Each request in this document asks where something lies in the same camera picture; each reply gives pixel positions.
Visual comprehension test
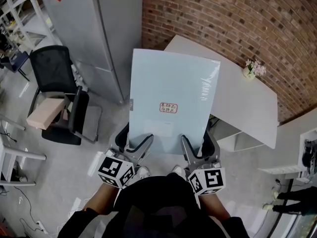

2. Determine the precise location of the white power strip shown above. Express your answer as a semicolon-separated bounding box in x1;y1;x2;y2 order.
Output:
36;220;49;234

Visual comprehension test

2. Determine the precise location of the white metal frame stool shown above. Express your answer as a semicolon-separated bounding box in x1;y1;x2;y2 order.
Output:
0;114;48;187

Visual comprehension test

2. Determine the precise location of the black mesh office chair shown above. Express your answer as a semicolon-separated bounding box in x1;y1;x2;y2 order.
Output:
27;45;104;146

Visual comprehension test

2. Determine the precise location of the person's left white shoe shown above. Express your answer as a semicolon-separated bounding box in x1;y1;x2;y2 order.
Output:
135;166;151;180

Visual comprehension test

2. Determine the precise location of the person's black clothing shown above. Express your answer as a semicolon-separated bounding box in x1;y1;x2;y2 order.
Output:
57;172;251;238

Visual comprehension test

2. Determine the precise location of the person's right white shoe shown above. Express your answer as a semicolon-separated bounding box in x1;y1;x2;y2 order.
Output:
171;165;185;179

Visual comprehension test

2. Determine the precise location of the white open shelf unit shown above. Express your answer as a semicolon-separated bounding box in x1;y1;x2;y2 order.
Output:
257;127;317;183

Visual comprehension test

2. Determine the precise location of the light blue panel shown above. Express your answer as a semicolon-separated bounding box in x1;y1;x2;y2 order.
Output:
128;48;221;156

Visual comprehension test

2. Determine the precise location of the white table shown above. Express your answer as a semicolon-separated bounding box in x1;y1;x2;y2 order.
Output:
163;35;278;150

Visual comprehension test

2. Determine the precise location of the white low shelf cabinet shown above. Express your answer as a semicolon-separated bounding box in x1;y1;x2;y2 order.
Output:
210;115;265;153

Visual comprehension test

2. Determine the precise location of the person's right forearm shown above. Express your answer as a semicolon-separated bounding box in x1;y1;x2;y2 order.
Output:
197;194;233;221

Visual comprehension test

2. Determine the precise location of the person's left forearm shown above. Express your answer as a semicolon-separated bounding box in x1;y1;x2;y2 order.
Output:
83;182;120;216

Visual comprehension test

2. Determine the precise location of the white metal shelving rack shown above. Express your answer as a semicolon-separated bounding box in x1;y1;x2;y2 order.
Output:
0;0;56;53

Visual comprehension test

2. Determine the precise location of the black equipment bundle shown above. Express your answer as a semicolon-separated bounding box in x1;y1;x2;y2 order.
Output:
301;139;317;170

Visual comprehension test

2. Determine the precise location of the person's white shoe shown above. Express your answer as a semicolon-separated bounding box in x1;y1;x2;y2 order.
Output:
171;165;185;179
135;166;151;180

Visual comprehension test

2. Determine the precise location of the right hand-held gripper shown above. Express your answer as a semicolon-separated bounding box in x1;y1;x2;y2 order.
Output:
181;129;227;197

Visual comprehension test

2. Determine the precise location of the dark blue chair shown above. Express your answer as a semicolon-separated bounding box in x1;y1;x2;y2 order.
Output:
0;50;31;82

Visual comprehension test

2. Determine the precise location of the flower pot with pink flowers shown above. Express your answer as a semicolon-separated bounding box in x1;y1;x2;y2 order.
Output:
242;58;267;81

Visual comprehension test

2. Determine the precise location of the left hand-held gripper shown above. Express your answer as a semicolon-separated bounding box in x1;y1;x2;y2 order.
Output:
96;123;155;189

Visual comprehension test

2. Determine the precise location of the brown cardboard box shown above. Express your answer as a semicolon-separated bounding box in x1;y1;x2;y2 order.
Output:
26;97;68;130

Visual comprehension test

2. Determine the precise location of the black floor cable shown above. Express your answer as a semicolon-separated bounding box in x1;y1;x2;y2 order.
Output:
13;186;40;230

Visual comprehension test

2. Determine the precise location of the tall grey cabinet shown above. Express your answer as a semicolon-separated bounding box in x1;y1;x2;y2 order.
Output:
37;0;144;105

